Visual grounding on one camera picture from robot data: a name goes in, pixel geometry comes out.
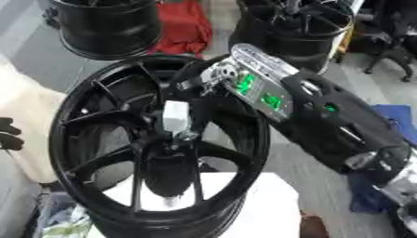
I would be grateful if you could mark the large black spoked wheel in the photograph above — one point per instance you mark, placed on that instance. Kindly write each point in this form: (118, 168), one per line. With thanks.
(58, 136)

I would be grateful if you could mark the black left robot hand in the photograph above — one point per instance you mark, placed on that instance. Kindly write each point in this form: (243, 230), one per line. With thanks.
(10, 141)

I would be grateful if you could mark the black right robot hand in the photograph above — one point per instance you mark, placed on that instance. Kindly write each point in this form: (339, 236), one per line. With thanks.
(217, 107)

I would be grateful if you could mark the white stand block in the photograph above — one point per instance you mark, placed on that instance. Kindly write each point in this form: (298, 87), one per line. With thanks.
(266, 204)

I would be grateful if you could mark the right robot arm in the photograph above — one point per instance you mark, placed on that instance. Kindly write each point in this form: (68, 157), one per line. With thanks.
(326, 130)

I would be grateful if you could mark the blue mat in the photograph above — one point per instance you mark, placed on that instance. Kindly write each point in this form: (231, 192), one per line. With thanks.
(401, 119)

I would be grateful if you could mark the black office chair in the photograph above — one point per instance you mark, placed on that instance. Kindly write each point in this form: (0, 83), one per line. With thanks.
(392, 51)

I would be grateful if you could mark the black wheel rim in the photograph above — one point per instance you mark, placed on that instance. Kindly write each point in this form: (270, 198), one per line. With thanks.
(108, 28)
(293, 43)

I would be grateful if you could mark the brown box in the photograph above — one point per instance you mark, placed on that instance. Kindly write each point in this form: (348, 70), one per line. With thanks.
(314, 226)

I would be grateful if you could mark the crumpled plastic bag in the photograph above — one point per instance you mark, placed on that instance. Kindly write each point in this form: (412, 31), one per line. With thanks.
(68, 223)

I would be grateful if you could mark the red cloth bag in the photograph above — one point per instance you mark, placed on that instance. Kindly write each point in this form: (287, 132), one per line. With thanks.
(184, 28)

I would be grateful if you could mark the beige padded cushion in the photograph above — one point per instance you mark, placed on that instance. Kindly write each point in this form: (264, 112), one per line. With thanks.
(27, 102)

